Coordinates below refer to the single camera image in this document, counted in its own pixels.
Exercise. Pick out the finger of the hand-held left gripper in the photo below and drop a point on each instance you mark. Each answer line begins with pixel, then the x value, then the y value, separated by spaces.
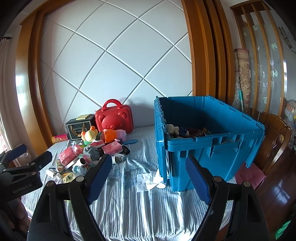
pixel 16 153
pixel 42 158

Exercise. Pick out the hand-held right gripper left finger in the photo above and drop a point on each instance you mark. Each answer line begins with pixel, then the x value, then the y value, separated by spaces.
pixel 99 178

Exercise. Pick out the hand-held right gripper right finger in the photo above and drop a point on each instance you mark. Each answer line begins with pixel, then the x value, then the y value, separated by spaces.
pixel 197 180

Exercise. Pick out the blue plastic storage crate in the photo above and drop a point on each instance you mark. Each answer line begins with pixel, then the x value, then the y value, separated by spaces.
pixel 219 129

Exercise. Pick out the person's left hand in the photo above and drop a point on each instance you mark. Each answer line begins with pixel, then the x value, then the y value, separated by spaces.
pixel 19 214

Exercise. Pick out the pink and yellow can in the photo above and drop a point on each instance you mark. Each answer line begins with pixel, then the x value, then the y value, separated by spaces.
pixel 59 138

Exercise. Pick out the grey plush toy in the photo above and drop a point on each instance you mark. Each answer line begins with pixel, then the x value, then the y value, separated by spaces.
pixel 92 151

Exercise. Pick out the small white box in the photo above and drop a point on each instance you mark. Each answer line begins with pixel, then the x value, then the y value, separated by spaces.
pixel 119 158

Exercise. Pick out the small black case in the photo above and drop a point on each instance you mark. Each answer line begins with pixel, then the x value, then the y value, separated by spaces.
pixel 126 150

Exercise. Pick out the black gift box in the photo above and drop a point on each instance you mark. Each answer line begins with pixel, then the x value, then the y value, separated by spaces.
pixel 75 129

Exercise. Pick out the yellow plush duck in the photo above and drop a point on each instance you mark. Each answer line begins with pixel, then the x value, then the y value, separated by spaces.
pixel 89 135

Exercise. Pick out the orange and pink plush pig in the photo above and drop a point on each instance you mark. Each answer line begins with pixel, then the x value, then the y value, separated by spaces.
pixel 109 135

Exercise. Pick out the white crumpled paper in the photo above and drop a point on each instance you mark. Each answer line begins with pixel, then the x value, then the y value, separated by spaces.
pixel 148 180

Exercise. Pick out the grey striped bedsheet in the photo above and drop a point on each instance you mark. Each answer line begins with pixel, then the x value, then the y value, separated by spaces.
pixel 138 208

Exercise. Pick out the pink seat cushion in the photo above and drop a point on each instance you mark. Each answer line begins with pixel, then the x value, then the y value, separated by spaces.
pixel 249 176

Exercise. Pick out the beige plush toy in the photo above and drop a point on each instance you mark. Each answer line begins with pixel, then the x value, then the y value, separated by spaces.
pixel 172 129

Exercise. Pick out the small yellow-green box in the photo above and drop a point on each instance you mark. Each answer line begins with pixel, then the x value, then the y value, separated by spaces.
pixel 83 117

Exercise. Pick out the sheer curtain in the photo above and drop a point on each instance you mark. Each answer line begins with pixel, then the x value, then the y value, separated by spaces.
pixel 7 92

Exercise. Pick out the red bear suitcase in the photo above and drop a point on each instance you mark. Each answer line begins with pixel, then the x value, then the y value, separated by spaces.
pixel 115 118

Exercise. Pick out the wooden chair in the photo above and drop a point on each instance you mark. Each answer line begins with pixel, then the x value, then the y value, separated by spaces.
pixel 272 139

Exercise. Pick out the rolled patterned carpet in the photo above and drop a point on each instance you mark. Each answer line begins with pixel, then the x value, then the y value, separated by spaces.
pixel 242 76

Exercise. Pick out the colourful wrapped bundle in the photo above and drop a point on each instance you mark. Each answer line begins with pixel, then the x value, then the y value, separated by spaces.
pixel 291 110

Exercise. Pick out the wooden bed headboard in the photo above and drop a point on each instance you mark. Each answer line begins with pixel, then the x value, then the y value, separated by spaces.
pixel 203 46

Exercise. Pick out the wooden slatted screen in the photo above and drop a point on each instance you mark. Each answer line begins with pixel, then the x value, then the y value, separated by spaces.
pixel 266 51

